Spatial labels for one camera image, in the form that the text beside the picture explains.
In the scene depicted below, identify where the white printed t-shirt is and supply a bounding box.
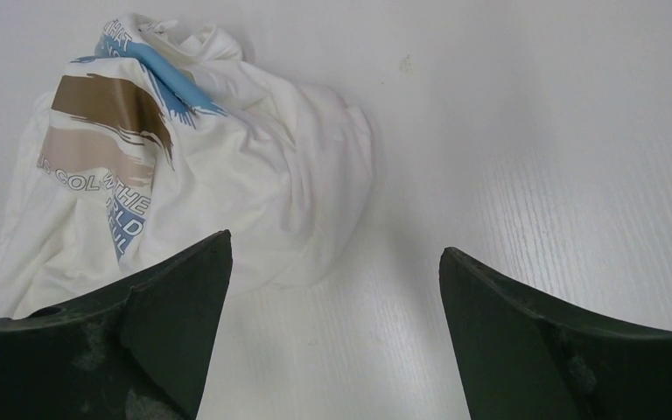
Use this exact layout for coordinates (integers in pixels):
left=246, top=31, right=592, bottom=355
left=0, top=13, right=374, bottom=319

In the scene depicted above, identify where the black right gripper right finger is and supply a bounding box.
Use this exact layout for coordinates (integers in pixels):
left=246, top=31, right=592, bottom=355
left=439, top=248, right=672, bottom=419

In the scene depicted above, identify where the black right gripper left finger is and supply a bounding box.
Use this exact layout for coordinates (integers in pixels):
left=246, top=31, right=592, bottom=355
left=0, top=230, right=233, bottom=419

